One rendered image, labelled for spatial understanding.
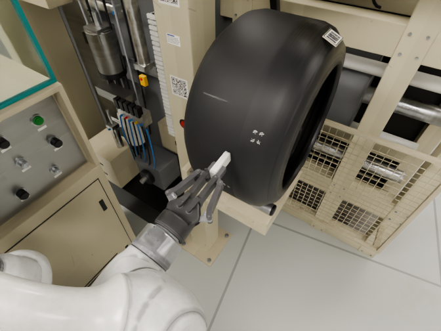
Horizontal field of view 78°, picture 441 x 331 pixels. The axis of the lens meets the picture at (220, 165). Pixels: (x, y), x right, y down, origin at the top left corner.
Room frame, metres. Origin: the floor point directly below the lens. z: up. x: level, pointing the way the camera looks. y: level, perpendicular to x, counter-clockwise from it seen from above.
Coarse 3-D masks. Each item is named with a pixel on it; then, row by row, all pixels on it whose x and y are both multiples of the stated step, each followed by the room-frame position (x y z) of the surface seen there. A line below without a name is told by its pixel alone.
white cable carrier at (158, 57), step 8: (152, 16) 0.87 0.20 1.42; (152, 24) 0.89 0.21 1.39; (152, 32) 0.88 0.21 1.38; (160, 48) 0.87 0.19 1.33; (160, 56) 0.87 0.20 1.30; (160, 64) 0.87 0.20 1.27; (160, 72) 0.87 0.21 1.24; (160, 80) 0.88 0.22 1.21; (168, 96) 0.87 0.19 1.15; (168, 104) 0.87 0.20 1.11; (168, 112) 0.87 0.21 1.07; (168, 120) 0.88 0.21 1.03
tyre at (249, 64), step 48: (240, 48) 0.63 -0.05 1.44; (288, 48) 0.60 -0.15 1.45; (336, 48) 0.66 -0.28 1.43; (192, 96) 0.59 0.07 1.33; (240, 96) 0.53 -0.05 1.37; (288, 96) 0.51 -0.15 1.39; (192, 144) 0.53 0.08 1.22; (240, 144) 0.47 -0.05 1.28; (288, 144) 0.47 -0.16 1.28; (240, 192) 0.45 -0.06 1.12
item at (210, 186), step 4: (216, 176) 0.40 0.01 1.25; (212, 180) 0.39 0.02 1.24; (216, 180) 0.39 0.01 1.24; (208, 184) 0.38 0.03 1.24; (212, 184) 0.38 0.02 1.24; (204, 188) 0.37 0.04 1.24; (208, 188) 0.37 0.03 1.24; (212, 188) 0.38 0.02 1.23; (200, 192) 0.36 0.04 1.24; (204, 192) 0.36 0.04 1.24; (208, 192) 0.37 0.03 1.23; (196, 196) 0.35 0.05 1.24; (200, 196) 0.35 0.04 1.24; (204, 196) 0.35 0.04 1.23; (208, 196) 0.37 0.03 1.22; (192, 200) 0.34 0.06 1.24; (196, 200) 0.34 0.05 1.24; (200, 200) 0.34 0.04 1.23; (204, 200) 0.35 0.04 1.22; (192, 204) 0.33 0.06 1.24; (196, 204) 0.33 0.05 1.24; (200, 204) 0.34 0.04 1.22; (188, 208) 0.32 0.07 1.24; (192, 208) 0.32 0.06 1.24; (188, 212) 0.31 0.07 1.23
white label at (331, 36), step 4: (328, 32) 0.67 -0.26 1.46; (332, 32) 0.68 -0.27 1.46; (336, 32) 0.69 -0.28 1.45; (324, 36) 0.64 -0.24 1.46; (328, 36) 0.65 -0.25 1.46; (332, 36) 0.66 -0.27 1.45; (336, 36) 0.67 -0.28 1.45; (340, 36) 0.67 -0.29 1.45; (328, 40) 0.64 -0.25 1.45; (332, 40) 0.64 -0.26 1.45; (336, 40) 0.65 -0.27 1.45; (340, 40) 0.66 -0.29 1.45; (332, 44) 0.63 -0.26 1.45; (336, 44) 0.63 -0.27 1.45
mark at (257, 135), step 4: (256, 128) 0.47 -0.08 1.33; (252, 132) 0.47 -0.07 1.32; (256, 132) 0.47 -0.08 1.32; (260, 132) 0.47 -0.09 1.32; (264, 132) 0.46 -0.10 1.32; (252, 136) 0.47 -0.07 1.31; (256, 136) 0.46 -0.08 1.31; (260, 136) 0.46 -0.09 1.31; (252, 140) 0.46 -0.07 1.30; (256, 140) 0.46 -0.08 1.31; (260, 140) 0.46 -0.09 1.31; (256, 144) 0.45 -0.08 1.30; (260, 144) 0.45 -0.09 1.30
